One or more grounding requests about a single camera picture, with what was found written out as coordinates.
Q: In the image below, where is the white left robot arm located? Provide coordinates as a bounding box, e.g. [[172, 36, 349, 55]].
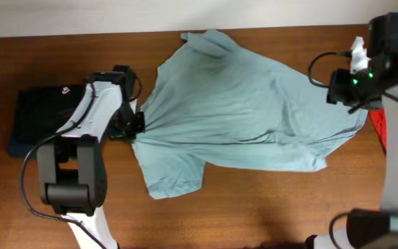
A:
[[36, 65, 145, 248]]

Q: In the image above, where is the red cloth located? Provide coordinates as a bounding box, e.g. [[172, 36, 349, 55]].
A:
[[369, 109, 387, 152]]

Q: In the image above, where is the light blue t-shirt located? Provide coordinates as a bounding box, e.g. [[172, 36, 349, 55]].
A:
[[133, 30, 368, 199]]

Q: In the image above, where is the folded navy garment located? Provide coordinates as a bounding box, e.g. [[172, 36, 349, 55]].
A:
[[6, 85, 84, 158]]

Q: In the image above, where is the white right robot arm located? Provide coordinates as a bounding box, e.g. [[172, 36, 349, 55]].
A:
[[305, 52, 398, 248]]

